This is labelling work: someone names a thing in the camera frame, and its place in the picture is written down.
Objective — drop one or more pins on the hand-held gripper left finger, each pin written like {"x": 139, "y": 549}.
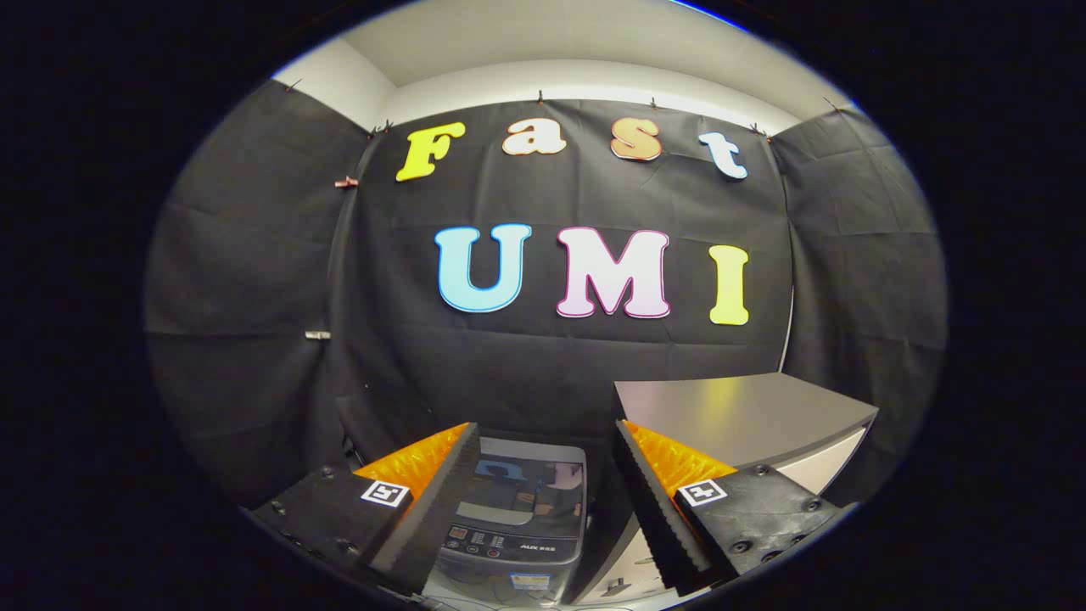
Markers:
{"x": 424, "y": 526}

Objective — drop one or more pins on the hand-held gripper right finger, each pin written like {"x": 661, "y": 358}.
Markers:
{"x": 657, "y": 518}

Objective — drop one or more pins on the grey top-load washing machine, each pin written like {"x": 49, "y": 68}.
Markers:
{"x": 526, "y": 509}

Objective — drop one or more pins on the black backdrop cloth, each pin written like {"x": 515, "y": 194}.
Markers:
{"x": 543, "y": 365}

